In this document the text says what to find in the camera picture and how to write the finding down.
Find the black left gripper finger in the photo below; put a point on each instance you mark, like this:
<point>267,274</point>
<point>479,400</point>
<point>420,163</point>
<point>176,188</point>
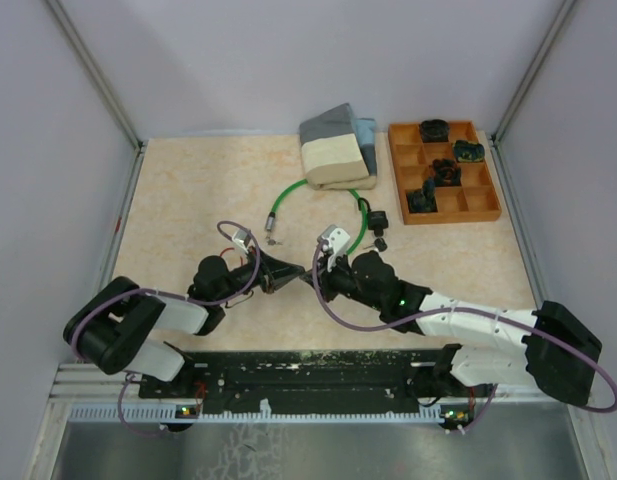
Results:
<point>271,284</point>
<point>276,269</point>

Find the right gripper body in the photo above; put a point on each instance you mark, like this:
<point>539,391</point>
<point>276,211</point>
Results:
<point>341,280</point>

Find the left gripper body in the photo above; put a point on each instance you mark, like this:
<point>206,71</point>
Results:
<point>239,275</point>

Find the black-headed key bunch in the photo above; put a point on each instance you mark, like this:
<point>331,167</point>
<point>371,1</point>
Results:
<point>378,244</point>

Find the green cable lock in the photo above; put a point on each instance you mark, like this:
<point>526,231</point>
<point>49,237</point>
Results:
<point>272,215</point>

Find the black Kaijing padlock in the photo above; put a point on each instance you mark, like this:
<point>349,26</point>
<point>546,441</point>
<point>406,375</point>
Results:
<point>375,220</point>

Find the red cable seal lock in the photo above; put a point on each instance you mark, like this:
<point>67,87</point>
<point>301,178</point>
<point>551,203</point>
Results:
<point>230,248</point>

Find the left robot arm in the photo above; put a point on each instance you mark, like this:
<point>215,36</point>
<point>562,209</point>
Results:
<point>111,331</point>

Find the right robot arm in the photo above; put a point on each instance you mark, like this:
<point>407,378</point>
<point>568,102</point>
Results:
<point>548,348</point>

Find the dark rolled item lower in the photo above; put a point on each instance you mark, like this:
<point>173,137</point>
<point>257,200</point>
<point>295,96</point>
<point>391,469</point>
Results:
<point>422,200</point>

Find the dark rolled item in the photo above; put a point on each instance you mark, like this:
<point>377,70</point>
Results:
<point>422,200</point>
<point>468,152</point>
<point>434,131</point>
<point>446,173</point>

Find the folded grey beige cloth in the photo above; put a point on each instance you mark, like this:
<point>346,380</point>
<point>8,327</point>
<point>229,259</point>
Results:
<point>338,150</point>

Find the wooden compartment tray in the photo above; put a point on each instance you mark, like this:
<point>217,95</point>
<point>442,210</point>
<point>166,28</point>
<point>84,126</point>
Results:
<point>475,200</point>

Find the dark rolled item middle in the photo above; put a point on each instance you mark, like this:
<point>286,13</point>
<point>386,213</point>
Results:
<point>446,173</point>

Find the dark rolled item right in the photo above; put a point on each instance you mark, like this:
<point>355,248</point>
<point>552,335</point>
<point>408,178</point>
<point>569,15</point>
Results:
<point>468,152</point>

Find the dark rolled item top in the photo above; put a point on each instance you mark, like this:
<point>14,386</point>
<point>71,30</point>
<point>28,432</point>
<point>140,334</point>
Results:
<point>434,131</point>

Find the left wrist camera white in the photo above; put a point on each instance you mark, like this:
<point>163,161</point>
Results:
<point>242,240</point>

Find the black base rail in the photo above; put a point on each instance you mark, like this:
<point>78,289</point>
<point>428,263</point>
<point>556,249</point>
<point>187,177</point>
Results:
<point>326,382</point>

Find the aluminium frame post right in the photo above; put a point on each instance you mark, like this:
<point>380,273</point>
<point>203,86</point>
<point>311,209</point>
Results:
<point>557,27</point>

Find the aluminium frame post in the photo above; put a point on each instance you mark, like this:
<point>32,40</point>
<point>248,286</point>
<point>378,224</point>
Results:
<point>557,27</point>
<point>93,71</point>

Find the aluminium frame post left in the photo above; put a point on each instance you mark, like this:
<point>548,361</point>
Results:
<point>93,71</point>

